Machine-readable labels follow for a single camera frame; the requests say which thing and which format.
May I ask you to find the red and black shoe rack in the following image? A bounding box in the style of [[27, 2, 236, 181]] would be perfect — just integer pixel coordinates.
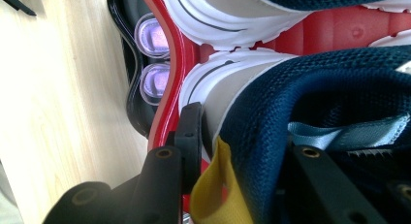
[[106, 0, 411, 218]]

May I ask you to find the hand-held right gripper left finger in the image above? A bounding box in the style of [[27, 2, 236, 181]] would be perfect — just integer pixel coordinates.
[[124, 102, 205, 224]]

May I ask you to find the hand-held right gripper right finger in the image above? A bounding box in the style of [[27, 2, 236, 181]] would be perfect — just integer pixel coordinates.
[[285, 144, 389, 224]]

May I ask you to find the purple translucent sandal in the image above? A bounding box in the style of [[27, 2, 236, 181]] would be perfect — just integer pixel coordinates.
[[139, 62, 172, 106], [134, 13, 171, 59]]

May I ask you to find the navy and white sneaker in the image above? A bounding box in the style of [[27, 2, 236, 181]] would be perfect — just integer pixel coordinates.
[[161, 0, 411, 52], [178, 44, 411, 224]]

